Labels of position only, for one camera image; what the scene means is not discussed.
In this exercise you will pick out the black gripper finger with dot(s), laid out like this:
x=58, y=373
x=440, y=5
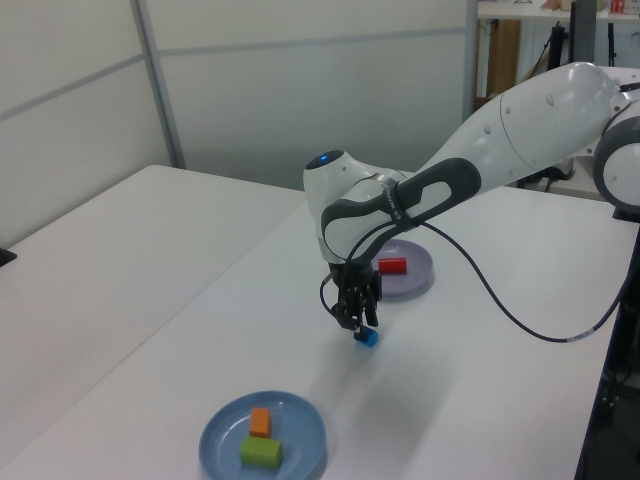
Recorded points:
x=371, y=305
x=352, y=312

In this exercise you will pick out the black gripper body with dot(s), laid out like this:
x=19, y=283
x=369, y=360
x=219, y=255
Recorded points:
x=357, y=277

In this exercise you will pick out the blue hexagonal block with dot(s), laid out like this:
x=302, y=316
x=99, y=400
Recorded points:
x=369, y=341

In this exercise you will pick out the red cylinder block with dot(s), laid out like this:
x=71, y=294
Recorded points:
x=392, y=266

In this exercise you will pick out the orange rectangular block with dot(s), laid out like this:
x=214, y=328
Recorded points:
x=260, y=421

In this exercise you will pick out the green rectangular block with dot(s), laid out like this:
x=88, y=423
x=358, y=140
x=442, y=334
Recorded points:
x=260, y=451

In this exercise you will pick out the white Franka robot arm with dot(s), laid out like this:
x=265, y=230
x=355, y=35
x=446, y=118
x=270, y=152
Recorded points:
x=525, y=120

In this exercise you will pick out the purple plate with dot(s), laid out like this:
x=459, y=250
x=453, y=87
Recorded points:
x=415, y=280

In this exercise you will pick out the blue plate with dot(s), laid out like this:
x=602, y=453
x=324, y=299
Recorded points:
x=300, y=430

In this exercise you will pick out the brown wooden desk panel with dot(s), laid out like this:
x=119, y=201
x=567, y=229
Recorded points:
x=504, y=55

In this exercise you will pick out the black monitor stand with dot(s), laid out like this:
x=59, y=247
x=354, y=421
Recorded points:
x=556, y=47

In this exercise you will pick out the grey partition post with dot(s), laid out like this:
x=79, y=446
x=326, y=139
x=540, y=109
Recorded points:
x=160, y=90
x=471, y=55

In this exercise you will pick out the black side frame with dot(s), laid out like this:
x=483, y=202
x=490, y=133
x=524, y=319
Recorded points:
x=620, y=400

